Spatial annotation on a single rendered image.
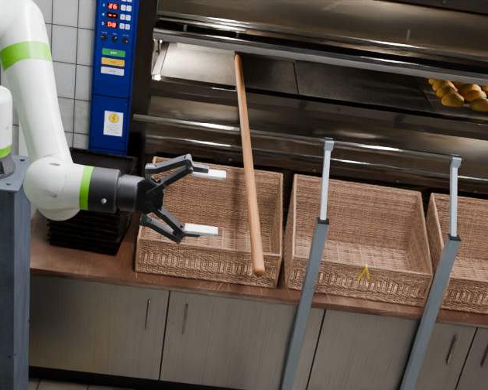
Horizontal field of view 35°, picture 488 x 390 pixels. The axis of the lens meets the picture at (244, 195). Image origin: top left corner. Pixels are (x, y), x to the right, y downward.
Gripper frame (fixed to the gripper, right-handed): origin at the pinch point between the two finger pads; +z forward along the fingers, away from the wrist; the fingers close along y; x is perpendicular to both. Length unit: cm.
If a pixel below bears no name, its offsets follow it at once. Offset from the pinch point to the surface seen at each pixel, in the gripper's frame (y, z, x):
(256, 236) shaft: 28.5, 13.4, -36.9
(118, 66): 26, -40, -151
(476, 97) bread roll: 28, 114, -178
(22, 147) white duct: 68, -78, -153
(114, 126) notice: 52, -40, -151
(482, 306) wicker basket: 87, 113, -104
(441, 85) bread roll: 27, 100, -187
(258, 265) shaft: 28.6, 13.8, -22.6
